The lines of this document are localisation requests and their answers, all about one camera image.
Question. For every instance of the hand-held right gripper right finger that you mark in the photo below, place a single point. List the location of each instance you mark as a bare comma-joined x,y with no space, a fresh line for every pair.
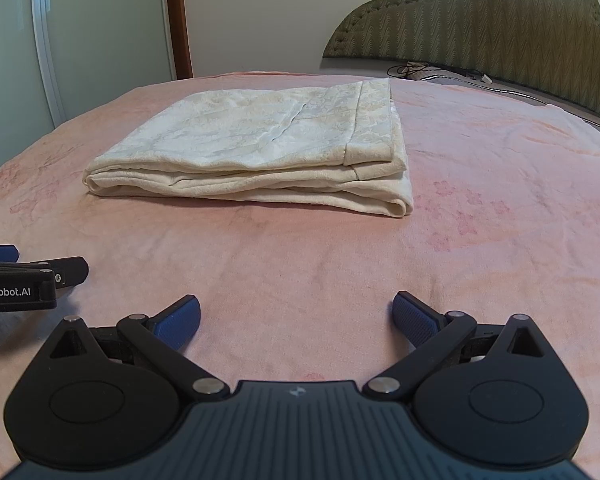
415,317

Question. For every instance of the brown wooden door frame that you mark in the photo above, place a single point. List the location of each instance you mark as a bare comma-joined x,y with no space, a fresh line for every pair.
180,20

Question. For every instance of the pink blanket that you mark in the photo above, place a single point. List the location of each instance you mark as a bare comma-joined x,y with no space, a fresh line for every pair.
305,260

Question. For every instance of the grey bedding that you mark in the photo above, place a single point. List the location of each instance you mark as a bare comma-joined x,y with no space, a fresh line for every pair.
530,95

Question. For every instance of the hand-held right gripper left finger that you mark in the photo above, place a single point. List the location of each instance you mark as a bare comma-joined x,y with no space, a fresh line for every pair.
177,320

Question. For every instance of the cream pants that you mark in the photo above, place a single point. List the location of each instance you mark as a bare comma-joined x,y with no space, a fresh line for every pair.
260,135

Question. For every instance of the green quilted headboard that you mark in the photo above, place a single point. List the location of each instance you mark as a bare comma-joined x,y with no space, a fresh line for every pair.
480,20

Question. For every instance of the white wardrobe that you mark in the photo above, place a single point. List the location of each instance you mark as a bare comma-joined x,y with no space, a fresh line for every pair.
95,35

